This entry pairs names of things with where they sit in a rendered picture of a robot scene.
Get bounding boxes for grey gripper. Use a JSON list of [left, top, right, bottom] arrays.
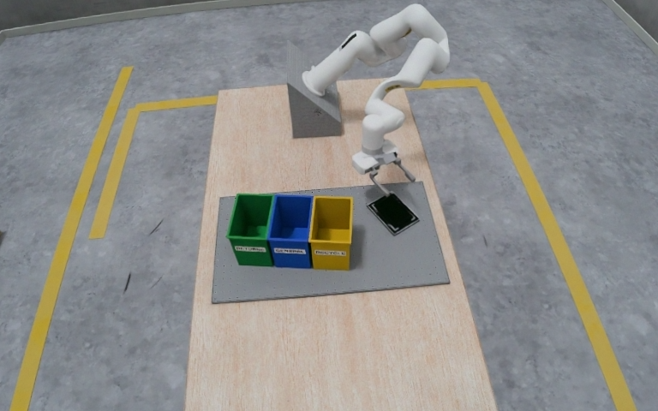
[[352, 140, 416, 197]]

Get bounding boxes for yellow open bin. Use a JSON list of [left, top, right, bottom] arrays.
[[308, 196, 353, 271]]

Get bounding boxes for green bin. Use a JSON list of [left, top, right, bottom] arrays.
[[226, 194, 275, 267]]

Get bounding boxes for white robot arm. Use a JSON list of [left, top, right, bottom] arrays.
[[302, 4, 450, 165]]

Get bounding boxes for blue bin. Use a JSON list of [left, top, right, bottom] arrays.
[[267, 194, 314, 269]]

